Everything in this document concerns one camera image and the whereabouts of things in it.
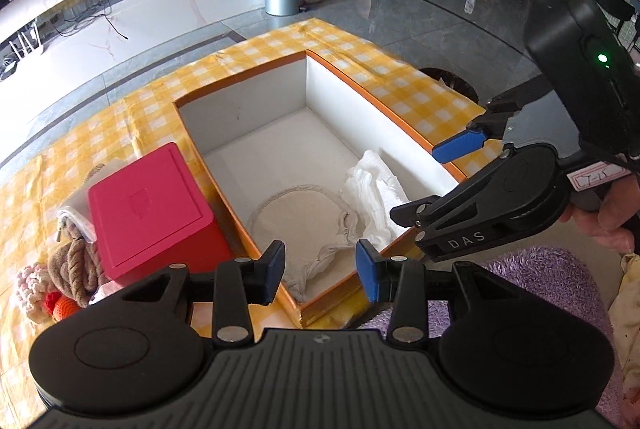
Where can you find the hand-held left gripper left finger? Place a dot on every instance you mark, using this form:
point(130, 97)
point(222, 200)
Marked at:
point(272, 271)

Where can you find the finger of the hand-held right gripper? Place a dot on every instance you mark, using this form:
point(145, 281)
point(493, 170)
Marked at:
point(457, 146)
point(415, 211)

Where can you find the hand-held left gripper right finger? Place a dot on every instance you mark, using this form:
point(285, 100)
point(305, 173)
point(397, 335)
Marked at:
point(367, 271)

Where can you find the orange cardboard box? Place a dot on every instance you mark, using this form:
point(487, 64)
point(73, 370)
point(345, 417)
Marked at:
point(240, 119)

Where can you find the clear bag with white cloth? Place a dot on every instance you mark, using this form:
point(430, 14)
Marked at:
point(75, 219)

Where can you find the orange knitted toy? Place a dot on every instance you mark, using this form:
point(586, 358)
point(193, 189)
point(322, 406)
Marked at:
point(65, 309)

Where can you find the person's right hand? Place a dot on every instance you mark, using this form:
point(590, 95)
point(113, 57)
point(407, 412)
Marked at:
point(607, 221)

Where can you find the white plastic bag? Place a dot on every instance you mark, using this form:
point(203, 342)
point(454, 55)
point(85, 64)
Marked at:
point(370, 194)

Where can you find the black chair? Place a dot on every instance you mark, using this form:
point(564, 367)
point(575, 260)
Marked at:
point(612, 6)

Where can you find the black waste bin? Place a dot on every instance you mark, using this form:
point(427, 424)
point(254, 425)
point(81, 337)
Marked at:
point(465, 91)

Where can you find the red square box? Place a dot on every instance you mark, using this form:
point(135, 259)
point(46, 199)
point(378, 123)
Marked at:
point(150, 209)

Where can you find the yellow checked tablecloth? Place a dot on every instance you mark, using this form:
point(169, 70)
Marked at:
point(350, 54)

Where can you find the fuzzy purple blanket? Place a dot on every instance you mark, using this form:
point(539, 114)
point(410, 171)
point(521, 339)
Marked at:
point(550, 269)

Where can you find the pink knitted cloth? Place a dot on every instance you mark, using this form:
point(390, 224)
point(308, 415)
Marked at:
point(30, 289)

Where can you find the white marble tv bench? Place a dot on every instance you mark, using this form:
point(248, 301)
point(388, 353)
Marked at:
point(165, 14)

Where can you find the white router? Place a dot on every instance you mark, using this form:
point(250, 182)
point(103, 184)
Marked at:
point(27, 49)

